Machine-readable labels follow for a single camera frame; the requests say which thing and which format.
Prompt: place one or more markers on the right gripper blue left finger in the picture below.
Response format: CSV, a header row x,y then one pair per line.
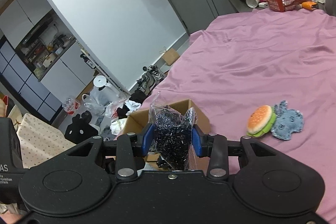
x,y
129,146

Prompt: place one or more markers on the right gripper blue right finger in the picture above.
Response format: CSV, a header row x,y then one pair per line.
x,y
215,147

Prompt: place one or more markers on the bag of black beads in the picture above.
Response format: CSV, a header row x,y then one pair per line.
x,y
173,132

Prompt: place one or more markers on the hamburger plush toy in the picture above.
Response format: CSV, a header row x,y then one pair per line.
x,y
261,121

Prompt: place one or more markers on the blue denim plush toy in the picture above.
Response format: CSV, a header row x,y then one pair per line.
x,y
288,121

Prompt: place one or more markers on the brown cardboard box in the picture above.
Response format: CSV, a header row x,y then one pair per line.
x,y
137,120

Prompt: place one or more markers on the dotted beige cloth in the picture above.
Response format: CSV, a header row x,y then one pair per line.
x,y
39,141

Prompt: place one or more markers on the black dotted bag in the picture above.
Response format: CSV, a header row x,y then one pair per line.
x,y
80,129

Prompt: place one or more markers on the black clothes pile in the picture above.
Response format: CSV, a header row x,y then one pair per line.
x,y
132,104

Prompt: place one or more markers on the white plastic bag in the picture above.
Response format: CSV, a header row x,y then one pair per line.
x,y
96,103

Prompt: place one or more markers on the white electric kettle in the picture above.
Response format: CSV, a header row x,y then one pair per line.
x,y
103,92

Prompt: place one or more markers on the red white bottle pack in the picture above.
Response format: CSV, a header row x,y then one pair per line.
x,y
70,105

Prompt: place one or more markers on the pair of sneakers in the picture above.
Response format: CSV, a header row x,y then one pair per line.
x,y
150,78

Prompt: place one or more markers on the pink bed sheet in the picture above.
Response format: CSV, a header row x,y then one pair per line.
x,y
245,60

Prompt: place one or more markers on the small brown paper bag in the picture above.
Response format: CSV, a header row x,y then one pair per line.
x,y
170,56

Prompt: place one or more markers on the white kitchen cabinet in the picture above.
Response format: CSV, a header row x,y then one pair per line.
x,y
42,61

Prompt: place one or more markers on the orange small object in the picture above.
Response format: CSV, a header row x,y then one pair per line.
x,y
309,5

